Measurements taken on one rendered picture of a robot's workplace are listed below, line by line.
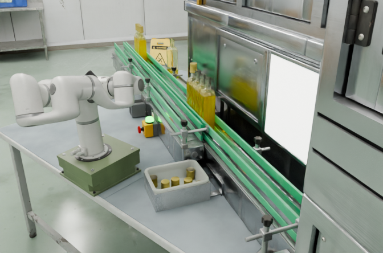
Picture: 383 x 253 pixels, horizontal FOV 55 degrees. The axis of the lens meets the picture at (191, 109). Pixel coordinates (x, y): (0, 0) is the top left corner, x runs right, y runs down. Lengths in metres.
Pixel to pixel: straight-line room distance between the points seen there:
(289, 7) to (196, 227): 0.83
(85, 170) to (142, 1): 6.18
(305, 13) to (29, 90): 0.91
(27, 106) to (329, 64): 0.94
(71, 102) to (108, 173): 0.42
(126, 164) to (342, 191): 1.12
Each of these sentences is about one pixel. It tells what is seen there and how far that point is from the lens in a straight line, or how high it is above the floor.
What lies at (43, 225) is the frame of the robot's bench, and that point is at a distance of 2.37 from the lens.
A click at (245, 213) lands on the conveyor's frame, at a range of 1.34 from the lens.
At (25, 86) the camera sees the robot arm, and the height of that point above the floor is 1.25.
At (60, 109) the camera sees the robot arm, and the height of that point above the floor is 1.18.
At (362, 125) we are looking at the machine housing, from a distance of 0.55.
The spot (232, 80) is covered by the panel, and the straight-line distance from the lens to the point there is 1.67.
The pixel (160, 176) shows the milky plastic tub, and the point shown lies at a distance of 1.53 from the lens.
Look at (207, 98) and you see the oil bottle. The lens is 1.59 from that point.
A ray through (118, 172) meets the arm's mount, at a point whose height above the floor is 0.80.
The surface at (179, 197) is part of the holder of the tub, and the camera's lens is 1.41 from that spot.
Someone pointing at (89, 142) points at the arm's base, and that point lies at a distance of 1.56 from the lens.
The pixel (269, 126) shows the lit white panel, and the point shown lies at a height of 1.03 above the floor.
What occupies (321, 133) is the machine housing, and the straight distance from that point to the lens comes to 0.61.
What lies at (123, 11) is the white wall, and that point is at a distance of 7.44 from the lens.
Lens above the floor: 1.63
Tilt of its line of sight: 23 degrees down
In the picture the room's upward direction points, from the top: straight up
